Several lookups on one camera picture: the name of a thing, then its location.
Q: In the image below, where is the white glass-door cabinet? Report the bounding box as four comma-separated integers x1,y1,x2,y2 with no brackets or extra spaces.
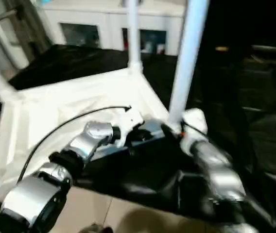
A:
37,0,188,55

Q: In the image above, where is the black work mat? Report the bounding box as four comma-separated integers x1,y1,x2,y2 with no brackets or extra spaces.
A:
0,43,276,229

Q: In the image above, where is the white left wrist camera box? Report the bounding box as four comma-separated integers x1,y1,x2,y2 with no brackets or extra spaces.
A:
113,108,145,148

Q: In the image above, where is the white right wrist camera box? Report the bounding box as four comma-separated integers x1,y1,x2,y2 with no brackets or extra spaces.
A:
179,108,208,155

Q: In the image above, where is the grey metal rack frame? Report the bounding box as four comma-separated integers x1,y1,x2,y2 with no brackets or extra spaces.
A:
0,0,51,71

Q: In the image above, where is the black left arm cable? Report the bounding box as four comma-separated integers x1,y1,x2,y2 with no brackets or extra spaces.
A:
17,105,132,181

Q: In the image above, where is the black flat device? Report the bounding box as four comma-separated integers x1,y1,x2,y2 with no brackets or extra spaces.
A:
252,45,276,58

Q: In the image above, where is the white plastic table top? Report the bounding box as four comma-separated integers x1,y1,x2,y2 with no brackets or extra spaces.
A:
0,63,171,200

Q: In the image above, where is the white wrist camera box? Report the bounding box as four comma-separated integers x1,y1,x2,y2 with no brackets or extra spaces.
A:
113,108,145,148
179,108,208,155

